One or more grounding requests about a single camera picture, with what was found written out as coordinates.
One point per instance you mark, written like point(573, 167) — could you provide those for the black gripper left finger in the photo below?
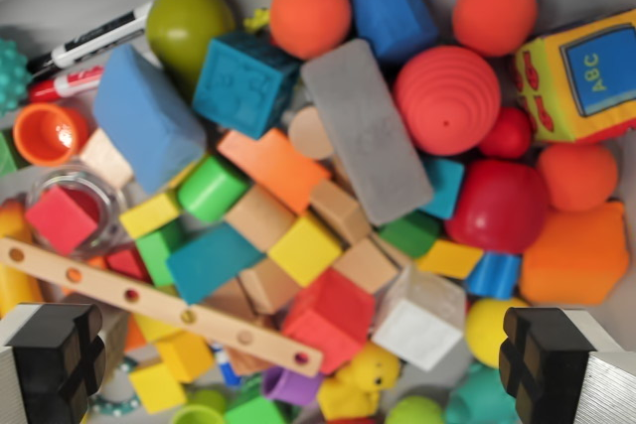
point(47, 359)

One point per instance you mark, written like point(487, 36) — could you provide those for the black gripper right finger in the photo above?
point(546, 364)

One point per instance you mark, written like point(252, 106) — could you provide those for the light blue soft block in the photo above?
point(144, 116)

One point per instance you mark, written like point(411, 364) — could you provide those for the yellow ball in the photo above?
point(487, 332)

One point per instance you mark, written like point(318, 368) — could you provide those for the teal rubber toy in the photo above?
point(477, 399)

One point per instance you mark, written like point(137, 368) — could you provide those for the blue plastic spool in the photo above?
point(494, 275)

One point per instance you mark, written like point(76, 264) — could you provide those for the orange soft hexagon block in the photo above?
point(576, 260)

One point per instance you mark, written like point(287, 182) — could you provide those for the yellow wooden cube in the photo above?
point(156, 389)
point(305, 250)

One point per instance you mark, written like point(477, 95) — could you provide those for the small red wooden block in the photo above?
point(126, 265)

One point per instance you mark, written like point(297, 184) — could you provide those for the wooden strip with holes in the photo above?
point(159, 302)

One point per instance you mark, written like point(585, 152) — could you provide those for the white wooden cube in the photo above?
point(422, 325)

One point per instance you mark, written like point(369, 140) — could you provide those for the yellow wooden block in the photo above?
point(186, 357)
point(449, 260)
point(149, 215)

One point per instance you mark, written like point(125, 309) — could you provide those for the red wooden cube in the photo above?
point(62, 220)

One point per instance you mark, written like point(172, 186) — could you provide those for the light green ball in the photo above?
point(415, 411)

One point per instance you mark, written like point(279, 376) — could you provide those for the green wooden block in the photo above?
point(256, 411)
point(410, 235)
point(7, 156)
point(156, 252)

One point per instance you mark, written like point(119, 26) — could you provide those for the light green plastic cup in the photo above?
point(199, 411)

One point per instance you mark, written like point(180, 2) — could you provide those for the red rounded block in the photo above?
point(497, 205)

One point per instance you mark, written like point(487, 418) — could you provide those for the clear plastic jar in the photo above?
point(111, 205)

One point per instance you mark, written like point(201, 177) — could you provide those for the blue white small toy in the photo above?
point(227, 367)

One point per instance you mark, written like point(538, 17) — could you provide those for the yellow rubber duck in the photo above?
point(358, 379)

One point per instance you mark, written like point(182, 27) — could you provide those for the smooth orange ball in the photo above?
point(579, 176)
point(494, 14)
point(310, 14)

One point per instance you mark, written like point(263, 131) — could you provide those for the teal wooden block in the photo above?
point(444, 188)
point(211, 260)

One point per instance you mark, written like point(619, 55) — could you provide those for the natural wooden block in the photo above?
point(258, 218)
point(270, 285)
point(340, 210)
point(365, 265)
point(107, 158)

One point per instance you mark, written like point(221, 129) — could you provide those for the large red cube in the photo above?
point(328, 320)

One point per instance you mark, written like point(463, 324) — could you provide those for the orange plastic cup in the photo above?
point(47, 133)

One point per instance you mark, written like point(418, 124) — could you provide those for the small red ball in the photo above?
point(509, 133)

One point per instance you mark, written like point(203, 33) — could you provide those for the green wooden cylinder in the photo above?
point(211, 188)

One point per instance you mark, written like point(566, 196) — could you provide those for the red dry erase marker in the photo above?
point(64, 85)

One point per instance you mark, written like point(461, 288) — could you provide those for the red ridged ball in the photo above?
point(447, 98)

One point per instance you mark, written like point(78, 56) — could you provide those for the fabric ABC cube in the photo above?
point(581, 81)

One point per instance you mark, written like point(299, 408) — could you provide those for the teal spiky ball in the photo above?
point(12, 76)

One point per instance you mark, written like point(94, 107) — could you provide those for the grey foam block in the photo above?
point(367, 131)

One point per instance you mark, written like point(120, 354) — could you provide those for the orange wooden block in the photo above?
point(273, 166)

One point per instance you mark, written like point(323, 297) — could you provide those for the black dry erase marker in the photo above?
point(94, 39)

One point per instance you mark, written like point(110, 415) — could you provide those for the pale wooden disc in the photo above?
point(308, 133)

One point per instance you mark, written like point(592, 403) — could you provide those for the teal embossed rubber cube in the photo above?
point(243, 81)

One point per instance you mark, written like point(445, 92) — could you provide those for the olive green plastic egg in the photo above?
point(184, 27)

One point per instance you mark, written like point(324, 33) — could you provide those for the yellow green spiky toy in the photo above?
point(257, 19)

